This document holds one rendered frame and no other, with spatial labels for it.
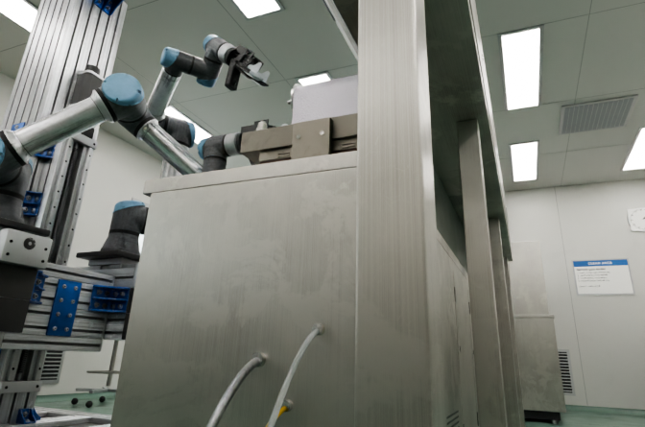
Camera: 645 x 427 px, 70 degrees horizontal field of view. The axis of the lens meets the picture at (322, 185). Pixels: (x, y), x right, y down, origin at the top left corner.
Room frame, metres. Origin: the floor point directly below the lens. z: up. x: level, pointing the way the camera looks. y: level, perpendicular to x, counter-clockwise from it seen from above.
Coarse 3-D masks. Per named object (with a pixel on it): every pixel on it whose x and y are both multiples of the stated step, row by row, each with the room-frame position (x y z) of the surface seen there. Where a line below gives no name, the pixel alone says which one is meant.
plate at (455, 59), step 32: (352, 0) 0.73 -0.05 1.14; (448, 0) 0.72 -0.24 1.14; (352, 32) 0.83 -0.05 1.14; (448, 32) 0.81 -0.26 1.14; (448, 64) 0.93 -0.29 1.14; (480, 64) 0.97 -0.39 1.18; (448, 96) 1.07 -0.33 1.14; (480, 96) 1.07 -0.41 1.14; (448, 128) 1.25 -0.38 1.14; (480, 128) 1.24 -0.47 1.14; (448, 160) 1.49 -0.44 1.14; (448, 192) 1.81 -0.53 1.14; (512, 256) 2.99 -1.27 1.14
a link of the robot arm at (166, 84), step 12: (168, 48) 1.43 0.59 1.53; (168, 60) 1.44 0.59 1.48; (180, 60) 1.46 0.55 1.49; (192, 60) 1.47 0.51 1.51; (168, 72) 1.50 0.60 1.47; (180, 72) 1.51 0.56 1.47; (156, 84) 1.58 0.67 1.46; (168, 84) 1.55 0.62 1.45; (156, 96) 1.61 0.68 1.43; (168, 96) 1.62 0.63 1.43; (156, 108) 1.67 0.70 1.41
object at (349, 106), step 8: (320, 104) 1.24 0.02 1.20; (328, 104) 1.23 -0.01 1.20; (336, 104) 1.22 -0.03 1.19; (344, 104) 1.21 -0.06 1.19; (352, 104) 1.20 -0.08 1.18; (296, 112) 1.27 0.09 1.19; (304, 112) 1.26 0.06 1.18; (312, 112) 1.25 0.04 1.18; (320, 112) 1.24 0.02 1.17; (328, 112) 1.23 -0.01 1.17; (336, 112) 1.22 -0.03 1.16; (344, 112) 1.21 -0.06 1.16; (352, 112) 1.20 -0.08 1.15; (296, 120) 1.27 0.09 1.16; (304, 120) 1.26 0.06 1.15
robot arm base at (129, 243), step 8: (112, 232) 1.78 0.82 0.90; (120, 232) 1.78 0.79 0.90; (128, 232) 1.79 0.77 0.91; (136, 232) 1.82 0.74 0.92; (112, 240) 1.77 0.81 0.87; (120, 240) 1.78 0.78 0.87; (128, 240) 1.79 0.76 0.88; (136, 240) 1.82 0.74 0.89; (104, 248) 1.77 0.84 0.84; (112, 248) 1.76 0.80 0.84; (120, 248) 1.76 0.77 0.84; (128, 248) 1.78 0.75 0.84; (136, 248) 1.82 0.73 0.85
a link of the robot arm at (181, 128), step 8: (168, 120) 1.79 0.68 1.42; (176, 120) 1.81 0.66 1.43; (184, 120) 1.84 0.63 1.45; (168, 128) 1.79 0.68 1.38; (176, 128) 1.81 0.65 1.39; (184, 128) 1.83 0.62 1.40; (192, 128) 1.84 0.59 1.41; (176, 136) 1.82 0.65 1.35; (184, 136) 1.84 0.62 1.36; (192, 136) 1.85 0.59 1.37; (184, 144) 1.84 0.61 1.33; (192, 144) 1.88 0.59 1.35; (168, 168) 1.84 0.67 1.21; (160, 176) 1.86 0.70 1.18; (168, 176) 1.85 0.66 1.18; (176, 176) 1.86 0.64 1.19
